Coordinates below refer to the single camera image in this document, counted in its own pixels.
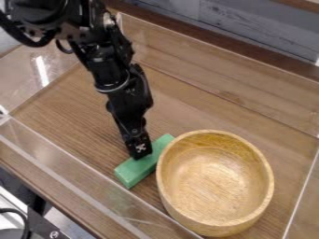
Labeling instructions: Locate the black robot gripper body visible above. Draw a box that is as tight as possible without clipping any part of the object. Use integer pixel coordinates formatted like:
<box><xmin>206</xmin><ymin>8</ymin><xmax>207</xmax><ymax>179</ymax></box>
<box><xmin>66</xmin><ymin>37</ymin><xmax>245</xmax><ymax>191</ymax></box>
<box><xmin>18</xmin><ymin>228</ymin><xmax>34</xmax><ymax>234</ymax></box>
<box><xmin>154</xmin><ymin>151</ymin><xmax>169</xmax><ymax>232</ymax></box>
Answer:
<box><xmin>94</xmin><ymin>63</ymin><xmax>154</xmax><ymax>135</ymax></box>

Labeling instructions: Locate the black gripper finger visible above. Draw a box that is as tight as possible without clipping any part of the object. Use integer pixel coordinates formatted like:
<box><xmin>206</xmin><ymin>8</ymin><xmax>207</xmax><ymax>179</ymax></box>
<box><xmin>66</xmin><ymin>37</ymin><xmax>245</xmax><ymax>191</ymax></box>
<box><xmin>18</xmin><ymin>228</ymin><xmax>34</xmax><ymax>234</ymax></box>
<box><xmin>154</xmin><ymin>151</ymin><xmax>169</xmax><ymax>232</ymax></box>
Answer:
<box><xmin>114</xmin><ymin>117</ymin><xmax>129</xmax><ymax>140</ymax></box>
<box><xmin>125</xmin><ymin>132</ymin><xmax>153</xmax><ymax>160</ymax></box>

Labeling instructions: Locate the green rectangular block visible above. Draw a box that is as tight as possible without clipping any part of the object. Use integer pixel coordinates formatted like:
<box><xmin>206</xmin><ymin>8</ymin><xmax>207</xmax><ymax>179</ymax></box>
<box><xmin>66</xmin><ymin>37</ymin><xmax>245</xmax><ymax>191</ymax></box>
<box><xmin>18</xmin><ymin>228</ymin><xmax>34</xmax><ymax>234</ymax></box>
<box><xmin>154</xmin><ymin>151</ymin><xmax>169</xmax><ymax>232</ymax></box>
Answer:
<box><xmin>114</xmin><ymin>134</ymin><xmax>175</xmax><ymax>189</ymax></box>

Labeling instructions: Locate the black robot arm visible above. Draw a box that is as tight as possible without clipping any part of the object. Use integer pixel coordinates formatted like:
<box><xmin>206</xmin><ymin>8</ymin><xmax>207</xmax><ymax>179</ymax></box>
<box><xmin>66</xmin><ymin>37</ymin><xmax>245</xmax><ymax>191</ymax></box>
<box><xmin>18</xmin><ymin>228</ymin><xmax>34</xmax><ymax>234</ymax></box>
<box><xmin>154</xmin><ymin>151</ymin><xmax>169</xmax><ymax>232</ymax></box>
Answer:
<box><xmin>0</xmin><ymin>0</ymin><xmax>154</xmax><ymax>160</ymax></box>

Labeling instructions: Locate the brown wooden bowl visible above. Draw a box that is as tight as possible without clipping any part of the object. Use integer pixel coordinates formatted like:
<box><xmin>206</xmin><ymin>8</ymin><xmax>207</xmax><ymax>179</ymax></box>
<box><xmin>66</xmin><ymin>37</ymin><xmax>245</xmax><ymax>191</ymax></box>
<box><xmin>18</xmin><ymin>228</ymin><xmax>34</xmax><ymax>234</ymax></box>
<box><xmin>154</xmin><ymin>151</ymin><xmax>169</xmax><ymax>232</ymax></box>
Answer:
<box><xmin>157</xmin><ymin>130</ymin><xmax>274</xmax><ymax>237</ymax></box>

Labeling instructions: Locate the clear acrylic corner bracket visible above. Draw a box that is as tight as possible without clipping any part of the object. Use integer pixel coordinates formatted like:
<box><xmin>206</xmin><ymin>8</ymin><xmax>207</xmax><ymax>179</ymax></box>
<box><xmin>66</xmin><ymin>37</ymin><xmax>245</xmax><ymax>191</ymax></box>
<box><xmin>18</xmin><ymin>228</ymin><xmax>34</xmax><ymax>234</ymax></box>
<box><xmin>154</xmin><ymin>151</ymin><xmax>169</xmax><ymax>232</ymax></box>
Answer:
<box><xmin>117</xmin><ymin>12</ymin><xmax>123</xmax><ymax>33</ymax></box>

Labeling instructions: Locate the black metal frame corner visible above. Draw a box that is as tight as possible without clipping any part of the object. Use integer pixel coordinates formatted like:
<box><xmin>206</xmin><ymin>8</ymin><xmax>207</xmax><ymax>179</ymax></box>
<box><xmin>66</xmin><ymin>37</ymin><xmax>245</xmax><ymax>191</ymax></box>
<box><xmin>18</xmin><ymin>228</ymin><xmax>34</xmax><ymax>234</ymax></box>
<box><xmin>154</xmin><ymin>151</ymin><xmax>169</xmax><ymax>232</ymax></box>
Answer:
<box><xmin>25</xmin><ymin>206</ymin><xmax>73</xmax><ymax>239</ymax></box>

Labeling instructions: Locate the black cable bottom left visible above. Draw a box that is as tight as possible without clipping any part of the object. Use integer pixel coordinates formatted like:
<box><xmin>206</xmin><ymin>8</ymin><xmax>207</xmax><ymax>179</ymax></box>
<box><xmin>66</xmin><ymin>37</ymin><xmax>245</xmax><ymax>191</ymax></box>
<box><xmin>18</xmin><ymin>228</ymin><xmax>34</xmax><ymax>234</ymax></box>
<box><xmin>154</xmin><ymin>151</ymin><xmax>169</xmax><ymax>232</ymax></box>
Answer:
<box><xmin>0</xmin><ymin>206</ymin><xmax>33</xmax><ymax>239</ymax></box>

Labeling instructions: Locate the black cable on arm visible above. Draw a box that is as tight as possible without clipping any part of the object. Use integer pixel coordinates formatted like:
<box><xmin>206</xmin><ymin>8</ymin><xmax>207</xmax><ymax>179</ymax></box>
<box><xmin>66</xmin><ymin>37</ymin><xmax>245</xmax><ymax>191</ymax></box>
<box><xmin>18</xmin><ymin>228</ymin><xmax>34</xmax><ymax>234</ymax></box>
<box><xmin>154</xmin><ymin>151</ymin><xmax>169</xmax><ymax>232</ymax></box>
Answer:
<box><xmin>0</xmin><ymin>10</ymin><xmax>58</xmax><ymax>49</ymax></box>

